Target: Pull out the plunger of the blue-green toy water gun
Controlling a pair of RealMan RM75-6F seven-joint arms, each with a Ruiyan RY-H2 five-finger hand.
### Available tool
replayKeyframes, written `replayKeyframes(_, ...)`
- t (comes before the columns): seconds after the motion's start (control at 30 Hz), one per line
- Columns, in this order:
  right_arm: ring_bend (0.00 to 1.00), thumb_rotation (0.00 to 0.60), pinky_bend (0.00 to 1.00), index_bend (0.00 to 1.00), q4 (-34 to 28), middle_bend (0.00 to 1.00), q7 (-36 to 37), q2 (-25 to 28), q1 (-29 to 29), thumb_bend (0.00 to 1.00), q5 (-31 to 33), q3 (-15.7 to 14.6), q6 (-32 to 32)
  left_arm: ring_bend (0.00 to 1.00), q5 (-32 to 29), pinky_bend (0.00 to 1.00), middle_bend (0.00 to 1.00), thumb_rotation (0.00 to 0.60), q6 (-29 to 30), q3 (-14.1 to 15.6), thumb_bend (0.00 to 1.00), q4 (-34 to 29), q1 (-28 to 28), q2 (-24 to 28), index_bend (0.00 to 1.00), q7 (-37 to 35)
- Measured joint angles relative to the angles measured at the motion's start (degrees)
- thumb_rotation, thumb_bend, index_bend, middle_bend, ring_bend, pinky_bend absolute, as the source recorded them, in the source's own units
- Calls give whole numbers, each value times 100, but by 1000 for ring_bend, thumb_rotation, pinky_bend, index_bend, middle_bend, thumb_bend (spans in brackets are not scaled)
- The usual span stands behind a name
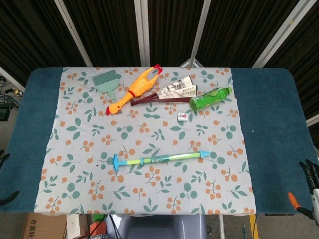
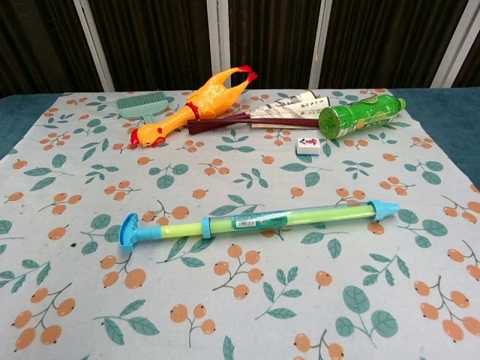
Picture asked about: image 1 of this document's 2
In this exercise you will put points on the black and grey left robot hand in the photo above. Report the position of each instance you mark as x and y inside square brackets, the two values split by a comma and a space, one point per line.
[5, 199]

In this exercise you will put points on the floral tablecloth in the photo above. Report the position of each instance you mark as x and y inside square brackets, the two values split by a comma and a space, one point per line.
[149, 189]

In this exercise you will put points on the brown cardboard box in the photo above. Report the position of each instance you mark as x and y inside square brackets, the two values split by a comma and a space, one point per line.
[42, 226]

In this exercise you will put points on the green plastic bottle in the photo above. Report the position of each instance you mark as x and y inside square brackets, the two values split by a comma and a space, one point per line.
[209, 98]

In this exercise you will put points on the dark folding screen, white frames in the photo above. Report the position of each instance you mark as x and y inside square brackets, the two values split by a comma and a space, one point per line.
[112, 30]

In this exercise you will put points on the yellow rubber chicken toy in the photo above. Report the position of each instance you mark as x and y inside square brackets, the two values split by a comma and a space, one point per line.
[139, 87]

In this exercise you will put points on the paper folding fan, dark ribs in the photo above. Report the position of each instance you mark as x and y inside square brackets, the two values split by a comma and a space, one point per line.
[174, 90]

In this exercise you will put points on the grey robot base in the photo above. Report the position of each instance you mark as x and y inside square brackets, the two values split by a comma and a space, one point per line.
[167, 227]

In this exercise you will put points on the white mahjong tile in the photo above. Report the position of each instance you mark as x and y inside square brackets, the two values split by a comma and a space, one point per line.
[182, 117]

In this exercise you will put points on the white foam box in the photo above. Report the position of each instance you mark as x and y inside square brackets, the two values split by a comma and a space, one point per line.
[76, 225]

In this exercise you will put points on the white metal stand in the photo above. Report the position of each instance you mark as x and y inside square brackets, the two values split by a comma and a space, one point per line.
[192, 61]

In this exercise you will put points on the green hand brush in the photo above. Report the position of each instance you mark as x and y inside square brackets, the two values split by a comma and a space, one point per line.
[106, 83]

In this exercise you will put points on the black right hand, orange thumb tip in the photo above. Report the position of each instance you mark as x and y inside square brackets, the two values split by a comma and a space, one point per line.
[310, 174]

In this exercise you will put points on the orange small box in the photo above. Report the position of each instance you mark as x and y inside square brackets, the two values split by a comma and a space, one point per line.
[96, 227]

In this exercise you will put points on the blue green water pump toy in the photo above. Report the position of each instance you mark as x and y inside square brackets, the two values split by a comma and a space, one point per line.
[159, 158]

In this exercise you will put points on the blue table cover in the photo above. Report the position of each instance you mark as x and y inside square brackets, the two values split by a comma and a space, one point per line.
[274, 124]

